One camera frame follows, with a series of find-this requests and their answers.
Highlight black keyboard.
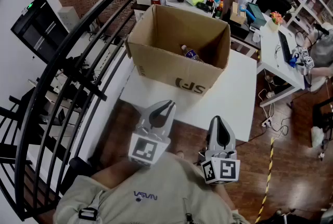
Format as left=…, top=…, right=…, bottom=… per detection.
left=277, top=30, right=293, bottom=64

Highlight white plastic bag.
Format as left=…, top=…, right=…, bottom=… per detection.
left=311, top=126, right=325, bottom=148

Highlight orange cap sauce bottle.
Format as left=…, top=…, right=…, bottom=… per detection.
left=215, top=0, right=225, bottom=20

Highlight blue handled tool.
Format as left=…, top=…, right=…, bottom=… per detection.
left=240, top=6, right=257, bottom=22

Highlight person's left forearm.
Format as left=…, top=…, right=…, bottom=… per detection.
left=91, top=159, right=149, bottom=190

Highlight person's right forearm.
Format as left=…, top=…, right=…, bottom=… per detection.
left=214, top=183, right=239, bottom=212

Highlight clear plastic water bottle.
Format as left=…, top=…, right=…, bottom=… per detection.
left=181, top=45, right=203, bottom=62

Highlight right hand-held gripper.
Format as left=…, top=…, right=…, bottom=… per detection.
left=199, top=115, right=240, bottom=185

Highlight grey electrical cabinet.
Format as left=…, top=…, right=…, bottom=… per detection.
left=57, top=6, right=81, bottom=33

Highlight black case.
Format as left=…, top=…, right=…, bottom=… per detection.
left=226, top=19, right=250, bottom=39

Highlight person's beige shirt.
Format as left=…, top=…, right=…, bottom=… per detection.
left=53, top=151, right=252, bottom=224

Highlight potted orange flowers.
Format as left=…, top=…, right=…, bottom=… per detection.
left=267, top=11, right=284, bottom=31

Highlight yellow black hazard tape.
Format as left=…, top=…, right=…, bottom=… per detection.
left=254, top=137, right=275, bottom=224

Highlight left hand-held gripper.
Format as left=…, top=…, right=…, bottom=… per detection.
left=127, top=99, right=177, bottom=168

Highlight wooden tissue box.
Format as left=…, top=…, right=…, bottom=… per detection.
left=229, top=2, right=247, bottom=25

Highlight white desk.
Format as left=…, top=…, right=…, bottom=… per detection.
left=256, top=14, right=313, bottom=108

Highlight white table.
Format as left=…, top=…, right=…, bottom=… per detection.
left=119, top=49, right=258, bottom=143

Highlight teal box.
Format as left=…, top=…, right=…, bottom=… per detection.
left=246, top=2, right=267, bottom=30

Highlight black monitor on wall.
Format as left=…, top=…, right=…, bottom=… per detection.
left=10, top=0, right=70, bottom=64

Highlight black stair railing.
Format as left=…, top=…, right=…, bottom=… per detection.
left=0, top=0, right=186, bottom=221

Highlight dark green bottle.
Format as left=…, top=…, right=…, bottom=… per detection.
left=196, top=2, right=213, bottom=12

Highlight brown cardboard box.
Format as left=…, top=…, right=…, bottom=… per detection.
left=124, top=4, right=232, bottom=96

